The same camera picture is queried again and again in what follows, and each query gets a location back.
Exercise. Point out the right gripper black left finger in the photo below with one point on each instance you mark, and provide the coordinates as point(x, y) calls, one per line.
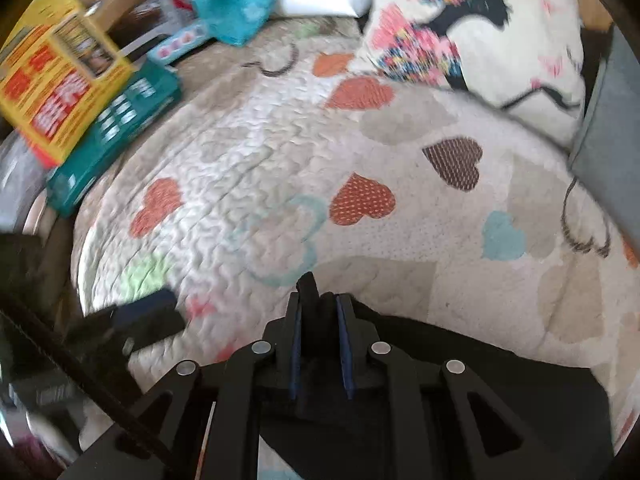
point(212, 418)

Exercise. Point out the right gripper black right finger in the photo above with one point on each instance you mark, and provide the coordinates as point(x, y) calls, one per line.
point(442, 421)

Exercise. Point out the black pants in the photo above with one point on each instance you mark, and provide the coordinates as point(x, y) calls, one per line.
point(374, 396)

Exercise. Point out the heart-patterned quilted bedspread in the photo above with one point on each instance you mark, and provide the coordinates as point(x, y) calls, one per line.
point(421, 203)

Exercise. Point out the teal cardboard box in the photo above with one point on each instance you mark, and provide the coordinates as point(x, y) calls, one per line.
point(148, 94)

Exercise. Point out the yellow red cardboard box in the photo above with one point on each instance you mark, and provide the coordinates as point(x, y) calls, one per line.
point(58, 73)

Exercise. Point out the light blue pastel package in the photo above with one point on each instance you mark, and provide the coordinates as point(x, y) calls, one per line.
point(180, 44)

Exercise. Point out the grey laptop bag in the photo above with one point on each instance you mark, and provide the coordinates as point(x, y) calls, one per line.
point(605, 155)

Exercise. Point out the white floral silhouette pillow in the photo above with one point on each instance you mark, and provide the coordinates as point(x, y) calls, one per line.
point(523, 57)

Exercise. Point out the wooden headboard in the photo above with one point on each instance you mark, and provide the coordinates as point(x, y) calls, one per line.
point(594, 15)

